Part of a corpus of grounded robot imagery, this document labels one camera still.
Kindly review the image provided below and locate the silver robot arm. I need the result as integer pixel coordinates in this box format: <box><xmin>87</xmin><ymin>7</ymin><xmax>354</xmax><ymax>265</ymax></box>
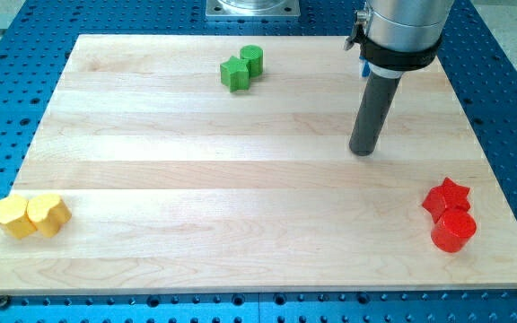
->
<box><xmin>344</xmin><ymin>0</ymin><xmax>453</xmax><ymax>79</ymax></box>

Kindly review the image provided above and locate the wooden board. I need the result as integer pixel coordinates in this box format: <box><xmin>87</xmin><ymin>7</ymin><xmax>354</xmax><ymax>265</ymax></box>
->
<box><xmin>0</xmin><ymin>34</ymin><xmax>517</xmax><ymax>295</ymax></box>

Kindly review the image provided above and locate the green star block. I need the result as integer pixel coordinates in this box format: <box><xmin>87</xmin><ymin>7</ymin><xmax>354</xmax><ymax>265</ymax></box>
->
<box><xmin>220</xmin><ymin>57</ymin><xmax>250</xmax><ymax>92</ymax></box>

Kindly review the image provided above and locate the green cylinder block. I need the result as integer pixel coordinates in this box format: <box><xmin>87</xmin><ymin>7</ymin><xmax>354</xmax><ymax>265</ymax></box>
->
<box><xmin>240</xmin><ymin>45</ymin><xmax>264</xmax><ymax>77</ymax></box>

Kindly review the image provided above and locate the blue block behind rod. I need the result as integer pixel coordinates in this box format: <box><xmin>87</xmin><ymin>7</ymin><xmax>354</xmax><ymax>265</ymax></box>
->
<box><xmin>361</xmin><ymin>59</ymin><xmax>371</xmax><ymax>78</ymax></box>

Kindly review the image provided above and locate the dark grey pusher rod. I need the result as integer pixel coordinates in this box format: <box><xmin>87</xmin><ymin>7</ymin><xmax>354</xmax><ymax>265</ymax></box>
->
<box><xmin>349</xmin><ymin>72</ymin><xmax>400</xmax><ymax>156</ymax></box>

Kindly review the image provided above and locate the red star block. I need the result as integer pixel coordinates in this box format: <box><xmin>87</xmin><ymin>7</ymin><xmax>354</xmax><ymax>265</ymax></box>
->
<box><xmin>422</xmin><ymin>177</ymin><xmax>470</xmax><ymax>223</ymax></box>

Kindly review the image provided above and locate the red cylinder block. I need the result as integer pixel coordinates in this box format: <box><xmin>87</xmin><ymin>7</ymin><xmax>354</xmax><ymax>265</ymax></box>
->
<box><xmin>431</xmin><ymin>209</ymin><xmax>478</xmax><ymax>253</ymax></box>

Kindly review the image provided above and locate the yellow heart block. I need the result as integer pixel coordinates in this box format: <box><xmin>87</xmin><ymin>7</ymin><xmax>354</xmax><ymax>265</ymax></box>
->
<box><xmin>27</xmin><ymin>193</ymin><xmax>72</xmax><ymax>238</ymax></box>

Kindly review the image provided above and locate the yellow hexagon block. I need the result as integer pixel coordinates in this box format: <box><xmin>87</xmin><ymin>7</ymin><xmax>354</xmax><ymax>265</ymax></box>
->
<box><xmin>0</xmin><ymin>195</ymin><xmax>37</xmax><ymax>240</ymax></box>

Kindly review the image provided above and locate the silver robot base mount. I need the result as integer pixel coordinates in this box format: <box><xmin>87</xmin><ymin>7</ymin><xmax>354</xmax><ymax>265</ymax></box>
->
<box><xmin>206</xmin><ymin>0</ymin><xmax>301</xmax><ymax>18</ymax></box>

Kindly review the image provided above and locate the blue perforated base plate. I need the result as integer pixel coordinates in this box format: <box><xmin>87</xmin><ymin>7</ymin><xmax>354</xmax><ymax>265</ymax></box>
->
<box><xmin>0</xmin><ymin>1</ymin><xmax>517</xmax><ymax>322</ymax></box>

